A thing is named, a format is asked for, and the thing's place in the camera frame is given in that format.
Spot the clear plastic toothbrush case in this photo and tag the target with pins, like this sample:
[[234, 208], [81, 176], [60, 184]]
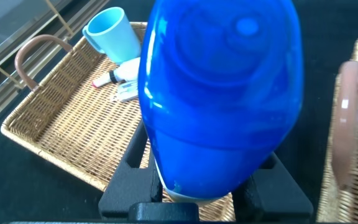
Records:
[[127, 91]]

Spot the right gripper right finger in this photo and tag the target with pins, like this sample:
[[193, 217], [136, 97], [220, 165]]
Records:
[[272, 193]]

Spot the white bottle blue cap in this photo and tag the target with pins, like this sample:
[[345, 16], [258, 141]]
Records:
[[222, 93]]

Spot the gold metal rack cart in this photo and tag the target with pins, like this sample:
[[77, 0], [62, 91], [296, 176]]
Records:
[[62, 21]]

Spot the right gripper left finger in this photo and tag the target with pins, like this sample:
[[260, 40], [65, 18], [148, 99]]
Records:
[[132, 180]]

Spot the light blue mug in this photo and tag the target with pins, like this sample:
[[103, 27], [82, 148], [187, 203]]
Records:
[[113, 37]]

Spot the white tube red tip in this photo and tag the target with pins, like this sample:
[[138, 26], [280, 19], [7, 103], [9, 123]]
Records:
[[126, 71]]

